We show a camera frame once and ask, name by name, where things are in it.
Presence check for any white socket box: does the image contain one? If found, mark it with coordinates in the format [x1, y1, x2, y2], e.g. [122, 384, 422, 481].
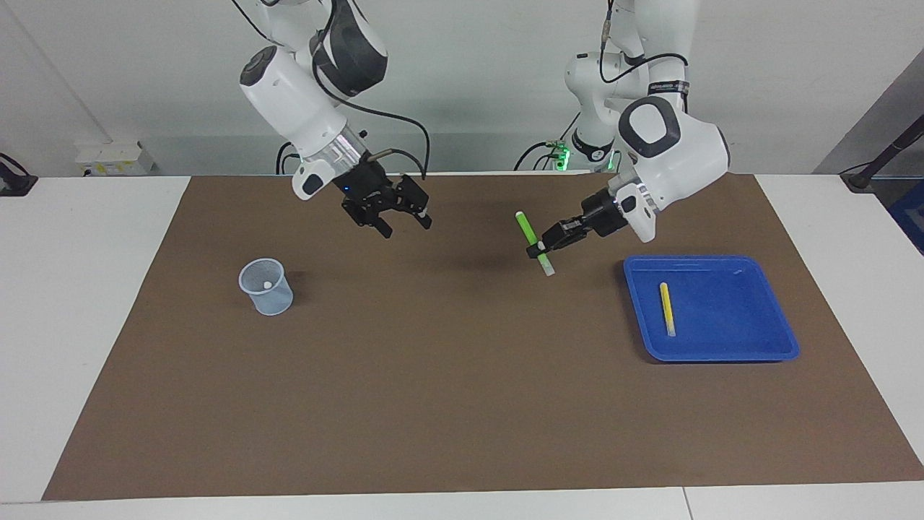
[74, 141, 156, 176]

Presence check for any blue box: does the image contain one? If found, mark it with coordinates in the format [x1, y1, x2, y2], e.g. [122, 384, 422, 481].
[886, 179, 924, 255]

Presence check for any black stand pole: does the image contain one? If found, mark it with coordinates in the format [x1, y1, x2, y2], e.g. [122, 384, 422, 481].
[841, 114, 924, 193]

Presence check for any green highlighter pen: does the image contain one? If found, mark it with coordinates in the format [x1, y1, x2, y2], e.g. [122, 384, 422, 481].
[515, 211, 557, 277]

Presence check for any translucent plastic cup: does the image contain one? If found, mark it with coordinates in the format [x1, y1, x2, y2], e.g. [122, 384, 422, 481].
[239, 259, 295, 317]

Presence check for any black clamp mount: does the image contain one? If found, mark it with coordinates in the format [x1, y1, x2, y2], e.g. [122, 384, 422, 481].
[0, 153, 38, 197]

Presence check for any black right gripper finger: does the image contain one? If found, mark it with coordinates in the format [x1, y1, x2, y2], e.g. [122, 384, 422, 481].
[401, 175, 434, 230]
[357, 213, 394, 239]

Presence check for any brown table mat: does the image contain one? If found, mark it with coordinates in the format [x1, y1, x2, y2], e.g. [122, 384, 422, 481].
[42, 172, 924, 501]

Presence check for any blue plastic tray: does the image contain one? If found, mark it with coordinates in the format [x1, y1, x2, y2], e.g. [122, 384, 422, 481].
[623, 254, 801, 363]

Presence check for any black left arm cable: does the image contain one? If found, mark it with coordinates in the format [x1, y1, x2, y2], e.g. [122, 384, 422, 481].
[599, 0, 690, 84]

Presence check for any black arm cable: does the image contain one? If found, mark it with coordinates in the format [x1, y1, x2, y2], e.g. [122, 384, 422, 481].
[599, 0, 690, 84]
[235, 0, 432, 180]

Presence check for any yellow highlighter pen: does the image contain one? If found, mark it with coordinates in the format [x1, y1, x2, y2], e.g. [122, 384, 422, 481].
[659, 282, 678, 337]

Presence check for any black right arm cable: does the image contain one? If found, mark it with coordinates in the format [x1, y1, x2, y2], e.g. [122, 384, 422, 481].
[235, 0, 432, 180]

